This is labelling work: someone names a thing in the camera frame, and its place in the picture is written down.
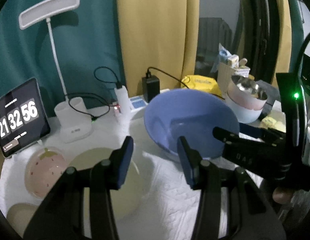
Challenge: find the teal curtain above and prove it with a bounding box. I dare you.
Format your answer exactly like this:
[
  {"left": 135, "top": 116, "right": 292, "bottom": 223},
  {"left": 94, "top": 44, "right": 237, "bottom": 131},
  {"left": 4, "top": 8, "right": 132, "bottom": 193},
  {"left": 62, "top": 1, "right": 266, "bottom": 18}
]
[
  {"left": 0, "top": 0, "right": 125, "bottom": 120},
  {"left": 285, "top": 0, "right": 305, "bottom": 55}
]

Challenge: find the cream bowl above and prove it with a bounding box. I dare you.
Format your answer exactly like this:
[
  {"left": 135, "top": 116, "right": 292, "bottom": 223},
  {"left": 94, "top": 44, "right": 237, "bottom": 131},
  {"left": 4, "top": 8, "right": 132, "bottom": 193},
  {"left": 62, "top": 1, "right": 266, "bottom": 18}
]
[{"left": 69, "top": 147, "right": 141, "bottom": 220}]

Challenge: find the black adapter cable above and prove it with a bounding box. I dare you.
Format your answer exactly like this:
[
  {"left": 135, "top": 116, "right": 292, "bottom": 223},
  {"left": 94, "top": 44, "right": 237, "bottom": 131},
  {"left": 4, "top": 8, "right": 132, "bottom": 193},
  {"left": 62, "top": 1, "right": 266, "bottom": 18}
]
[{"left": 146, "top": 66, "right": 225, "bottom": 98}]

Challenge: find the black power adapter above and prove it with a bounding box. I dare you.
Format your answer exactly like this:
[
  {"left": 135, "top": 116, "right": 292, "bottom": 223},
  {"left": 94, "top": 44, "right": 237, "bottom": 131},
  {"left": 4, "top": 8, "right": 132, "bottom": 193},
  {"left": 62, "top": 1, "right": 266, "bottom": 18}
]
[{"left": 142, "top": 75, "right": 160, "bottom": 103}]

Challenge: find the white charger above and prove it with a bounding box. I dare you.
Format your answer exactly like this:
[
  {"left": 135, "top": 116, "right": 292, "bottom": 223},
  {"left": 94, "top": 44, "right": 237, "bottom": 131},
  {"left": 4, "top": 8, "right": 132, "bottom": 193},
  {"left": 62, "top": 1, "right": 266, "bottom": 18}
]
[{"left": 114, "top": 85, "right": 130, "bottom": 114}]

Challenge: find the white power strip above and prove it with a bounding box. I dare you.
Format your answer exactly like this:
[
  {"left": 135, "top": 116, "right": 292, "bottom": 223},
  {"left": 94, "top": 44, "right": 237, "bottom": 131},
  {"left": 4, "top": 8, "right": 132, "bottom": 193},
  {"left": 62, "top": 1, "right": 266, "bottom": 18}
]
[{"left": 113, "top": 88, "right": 170, "bottom": 123}]

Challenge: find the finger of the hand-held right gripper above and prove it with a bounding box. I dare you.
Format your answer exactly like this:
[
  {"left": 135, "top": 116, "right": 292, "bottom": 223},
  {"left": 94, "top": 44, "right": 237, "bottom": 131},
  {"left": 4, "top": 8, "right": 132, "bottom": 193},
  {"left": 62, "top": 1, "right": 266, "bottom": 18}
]
[
  {"left": 212, "top": 126, "right": 266, "bottom": 144},
  {"left": 238, "top": 123, "right": 286, "bottom": 140}
]

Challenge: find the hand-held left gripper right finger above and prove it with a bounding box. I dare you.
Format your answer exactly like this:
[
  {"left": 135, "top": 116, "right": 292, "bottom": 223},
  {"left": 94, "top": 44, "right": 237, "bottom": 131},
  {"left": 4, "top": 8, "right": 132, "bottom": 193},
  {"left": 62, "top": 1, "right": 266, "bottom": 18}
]
[{"left": 176, "top": 136, "right": 287, "bottom": 240}]

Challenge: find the pink strawberry bowl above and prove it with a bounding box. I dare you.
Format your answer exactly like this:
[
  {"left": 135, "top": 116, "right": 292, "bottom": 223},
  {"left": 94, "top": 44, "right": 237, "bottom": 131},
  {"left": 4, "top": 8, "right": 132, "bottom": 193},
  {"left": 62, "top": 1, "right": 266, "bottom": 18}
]
[{"left": 24, "top": 147, "right": 70, "bottom": 200}]

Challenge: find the white tablecloth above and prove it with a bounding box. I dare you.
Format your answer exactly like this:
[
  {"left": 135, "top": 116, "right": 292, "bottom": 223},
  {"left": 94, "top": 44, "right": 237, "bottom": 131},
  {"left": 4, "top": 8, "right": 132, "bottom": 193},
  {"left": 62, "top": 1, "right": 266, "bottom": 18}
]
[{"left": 0, "top": 102, "right": 290, "bottom": 240}]

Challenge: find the cream plate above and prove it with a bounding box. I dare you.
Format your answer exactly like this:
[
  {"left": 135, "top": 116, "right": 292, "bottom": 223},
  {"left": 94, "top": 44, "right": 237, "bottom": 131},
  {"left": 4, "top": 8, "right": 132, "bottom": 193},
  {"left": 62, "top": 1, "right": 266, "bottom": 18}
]
[{"left": 6, "top": 202, "right": 39, "bottom": 233}]

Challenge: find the steel bowl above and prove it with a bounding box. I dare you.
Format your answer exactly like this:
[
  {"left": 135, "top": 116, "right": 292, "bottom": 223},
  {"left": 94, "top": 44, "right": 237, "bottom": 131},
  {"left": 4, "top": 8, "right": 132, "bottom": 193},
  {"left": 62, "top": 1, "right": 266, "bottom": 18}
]
[{"left": 231, "top": 75, "right": 268, "bottom": 100}]

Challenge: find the grey cloth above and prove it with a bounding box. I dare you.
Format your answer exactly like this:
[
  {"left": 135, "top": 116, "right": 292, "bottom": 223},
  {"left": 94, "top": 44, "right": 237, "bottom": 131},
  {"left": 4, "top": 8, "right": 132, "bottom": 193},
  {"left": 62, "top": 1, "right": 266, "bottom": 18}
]
[{"left": 255, "top": 79, "right": 280, "bottom": 100}]

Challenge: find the yellow sponge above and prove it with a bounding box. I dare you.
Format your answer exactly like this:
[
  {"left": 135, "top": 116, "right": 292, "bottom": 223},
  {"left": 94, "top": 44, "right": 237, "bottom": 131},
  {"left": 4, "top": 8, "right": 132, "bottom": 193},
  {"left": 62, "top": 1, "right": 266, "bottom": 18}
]
[{"left": 260, "top": 116, "right": 286, "bottom": 133}]

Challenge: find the large blue bowl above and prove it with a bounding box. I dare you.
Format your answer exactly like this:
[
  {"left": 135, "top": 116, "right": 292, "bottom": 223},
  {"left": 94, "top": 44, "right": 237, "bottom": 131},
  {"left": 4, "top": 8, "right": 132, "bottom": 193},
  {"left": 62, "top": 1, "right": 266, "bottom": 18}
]
[{"left": 144, "top": 89, "right": 240, "bottom": 160}]

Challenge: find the yellow bag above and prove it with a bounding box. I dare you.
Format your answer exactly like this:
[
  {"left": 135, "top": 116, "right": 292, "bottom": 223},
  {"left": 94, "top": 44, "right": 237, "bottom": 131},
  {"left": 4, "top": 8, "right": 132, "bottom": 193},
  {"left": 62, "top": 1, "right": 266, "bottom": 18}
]
[{"left": 181, "top": 75, "right": 223, "bottom": 98}]

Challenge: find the beige storage box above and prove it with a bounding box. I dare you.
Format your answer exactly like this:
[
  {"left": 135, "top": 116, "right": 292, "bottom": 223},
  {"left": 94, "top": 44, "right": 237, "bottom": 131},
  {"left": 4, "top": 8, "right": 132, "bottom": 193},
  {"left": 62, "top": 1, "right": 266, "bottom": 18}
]
[{"left": 217, "top": 62, "right": 251, "bottom": 90}]

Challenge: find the black lamp cable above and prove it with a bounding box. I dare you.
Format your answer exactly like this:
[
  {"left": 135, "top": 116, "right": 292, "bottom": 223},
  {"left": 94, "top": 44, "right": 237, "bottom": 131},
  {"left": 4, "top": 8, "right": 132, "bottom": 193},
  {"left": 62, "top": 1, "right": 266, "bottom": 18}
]
[{"left": 65, "top": 66, "right": 123, "bottom": 122}]

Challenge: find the white desk lamp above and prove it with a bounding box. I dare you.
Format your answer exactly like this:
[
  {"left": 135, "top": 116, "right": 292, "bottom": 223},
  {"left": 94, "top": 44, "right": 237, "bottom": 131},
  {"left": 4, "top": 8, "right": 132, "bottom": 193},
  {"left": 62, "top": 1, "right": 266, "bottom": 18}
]
[{"left": 19, "top": 0, "right": 93, "bottom": 143}]

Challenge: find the tablet with clock display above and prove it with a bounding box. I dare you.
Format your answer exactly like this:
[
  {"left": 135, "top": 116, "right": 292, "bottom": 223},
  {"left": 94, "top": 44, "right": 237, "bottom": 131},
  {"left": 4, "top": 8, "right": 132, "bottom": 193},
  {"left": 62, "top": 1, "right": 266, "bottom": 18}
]
[{"left": 0, "top": 77, "right": 51, "bottom": 158}]

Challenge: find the person's right hand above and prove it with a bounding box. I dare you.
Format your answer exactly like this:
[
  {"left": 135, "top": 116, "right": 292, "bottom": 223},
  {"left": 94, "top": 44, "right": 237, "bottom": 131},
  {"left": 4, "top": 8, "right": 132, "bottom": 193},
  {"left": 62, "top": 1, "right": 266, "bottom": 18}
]
[{"left": 272, "top": 187, "right": 295, "bottom": 205}]

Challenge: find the dark glass window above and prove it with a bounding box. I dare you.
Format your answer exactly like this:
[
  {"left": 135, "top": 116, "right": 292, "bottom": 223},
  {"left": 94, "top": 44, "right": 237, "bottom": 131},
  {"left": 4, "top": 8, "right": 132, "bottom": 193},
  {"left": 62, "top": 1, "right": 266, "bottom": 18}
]
[{"left": 195, "top": 0, "right": 275, "bottom": 85}]

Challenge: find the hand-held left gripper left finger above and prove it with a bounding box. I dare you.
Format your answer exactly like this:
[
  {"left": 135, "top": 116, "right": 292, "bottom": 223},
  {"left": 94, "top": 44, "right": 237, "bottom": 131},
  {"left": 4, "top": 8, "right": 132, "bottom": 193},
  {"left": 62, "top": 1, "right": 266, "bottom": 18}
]
[{"left": 23, "top": 136, "right": 135, "bottom": 240}]

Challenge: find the black monitor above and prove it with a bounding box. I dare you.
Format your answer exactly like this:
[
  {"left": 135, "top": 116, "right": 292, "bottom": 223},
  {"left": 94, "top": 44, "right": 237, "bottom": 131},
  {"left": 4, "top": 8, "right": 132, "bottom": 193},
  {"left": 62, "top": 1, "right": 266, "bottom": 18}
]
[{"left": 301, "top": 54, "right": 310, "bottom": 90}]

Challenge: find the blue white packet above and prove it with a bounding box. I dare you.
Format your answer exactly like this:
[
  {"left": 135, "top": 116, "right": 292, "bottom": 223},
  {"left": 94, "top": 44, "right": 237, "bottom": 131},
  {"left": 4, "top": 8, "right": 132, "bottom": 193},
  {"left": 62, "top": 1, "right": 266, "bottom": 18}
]
[{"left": 212, "top": 42, "right": 231, "bottom": 73}]

